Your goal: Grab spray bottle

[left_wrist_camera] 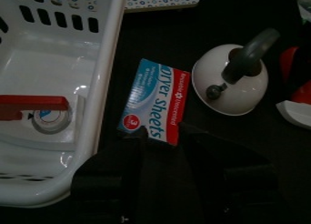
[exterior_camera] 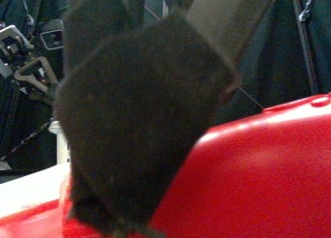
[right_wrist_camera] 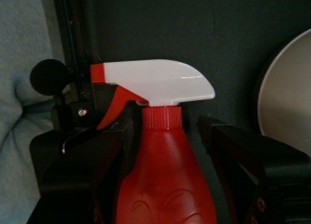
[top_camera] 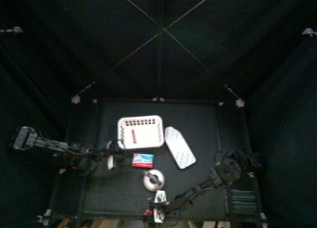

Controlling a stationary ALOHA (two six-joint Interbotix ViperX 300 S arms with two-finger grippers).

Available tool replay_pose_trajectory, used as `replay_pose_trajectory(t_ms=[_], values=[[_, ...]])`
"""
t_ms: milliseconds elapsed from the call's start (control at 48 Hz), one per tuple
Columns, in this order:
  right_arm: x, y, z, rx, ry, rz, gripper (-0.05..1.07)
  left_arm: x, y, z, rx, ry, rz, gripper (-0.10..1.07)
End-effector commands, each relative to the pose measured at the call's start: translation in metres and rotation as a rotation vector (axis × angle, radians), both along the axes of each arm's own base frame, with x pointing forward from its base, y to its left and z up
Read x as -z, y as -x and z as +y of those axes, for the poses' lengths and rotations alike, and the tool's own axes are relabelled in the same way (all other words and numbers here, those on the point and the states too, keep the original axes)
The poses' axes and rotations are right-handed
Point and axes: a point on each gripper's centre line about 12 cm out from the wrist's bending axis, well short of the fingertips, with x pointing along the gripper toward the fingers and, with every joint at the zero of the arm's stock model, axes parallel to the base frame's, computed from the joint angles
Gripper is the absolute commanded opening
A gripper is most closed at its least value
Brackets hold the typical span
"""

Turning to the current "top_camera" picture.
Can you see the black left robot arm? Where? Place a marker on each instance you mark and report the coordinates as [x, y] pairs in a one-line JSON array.
[[49, 143]]

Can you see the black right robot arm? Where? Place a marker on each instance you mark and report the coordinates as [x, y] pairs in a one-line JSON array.
[[218, 176]]

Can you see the small red stick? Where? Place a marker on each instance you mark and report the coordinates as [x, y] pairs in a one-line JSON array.
[[134, 136]]

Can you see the silver tape roll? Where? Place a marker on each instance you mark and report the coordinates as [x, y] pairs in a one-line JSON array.
[[148, 183]]

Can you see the red and blue small box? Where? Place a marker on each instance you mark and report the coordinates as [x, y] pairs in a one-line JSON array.
[[142, 160]]

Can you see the white plastic slotted basket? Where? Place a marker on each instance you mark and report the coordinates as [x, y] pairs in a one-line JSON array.
[[144, 137]]

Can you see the white perforated plastic tray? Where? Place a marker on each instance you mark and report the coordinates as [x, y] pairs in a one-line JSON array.
[[179, 148]]

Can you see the white text label sticker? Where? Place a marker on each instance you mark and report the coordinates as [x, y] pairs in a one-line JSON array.
[[243, 202]]

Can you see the metal frame corner bracket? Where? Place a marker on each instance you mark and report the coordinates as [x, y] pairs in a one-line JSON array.
[[239, 102], [75, 99]]

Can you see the vertical grey frame pole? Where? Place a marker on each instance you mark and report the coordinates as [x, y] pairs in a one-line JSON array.
[[159, 43]]

